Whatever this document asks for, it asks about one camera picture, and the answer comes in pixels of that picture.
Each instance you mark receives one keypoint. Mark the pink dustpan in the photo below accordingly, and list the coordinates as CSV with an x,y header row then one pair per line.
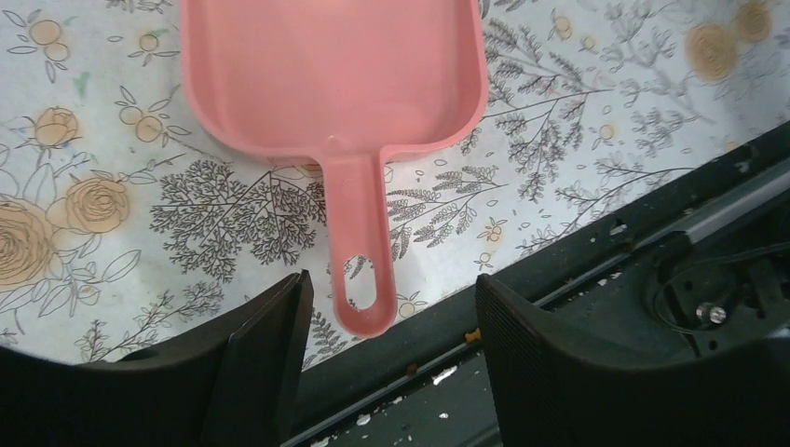
x,y
350,85

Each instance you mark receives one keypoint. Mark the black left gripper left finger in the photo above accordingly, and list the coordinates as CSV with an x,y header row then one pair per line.
x,y
231,381

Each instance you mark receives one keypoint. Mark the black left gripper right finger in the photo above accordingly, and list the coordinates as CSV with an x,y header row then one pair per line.
x,y
556,385

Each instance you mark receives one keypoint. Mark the floral table mat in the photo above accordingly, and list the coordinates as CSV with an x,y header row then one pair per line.
x,y
123,223

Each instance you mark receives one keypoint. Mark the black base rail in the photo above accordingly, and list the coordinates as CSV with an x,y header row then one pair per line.
x,y
699,266

